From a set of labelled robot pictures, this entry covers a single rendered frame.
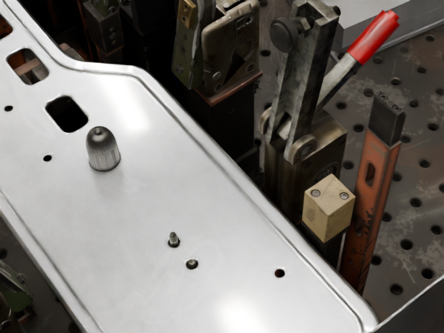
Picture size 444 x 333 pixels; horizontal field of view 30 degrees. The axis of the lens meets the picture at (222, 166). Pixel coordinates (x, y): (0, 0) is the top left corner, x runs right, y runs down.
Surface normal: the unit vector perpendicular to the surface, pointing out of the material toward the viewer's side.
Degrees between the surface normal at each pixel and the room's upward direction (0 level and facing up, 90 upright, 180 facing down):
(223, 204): 0
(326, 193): 0
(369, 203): 90
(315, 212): 90
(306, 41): 81
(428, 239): 0
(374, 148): 90
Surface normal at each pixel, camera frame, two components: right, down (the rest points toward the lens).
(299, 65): -0.79, 0.42
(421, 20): 0.46, 0.73
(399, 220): -0.03, -0.56
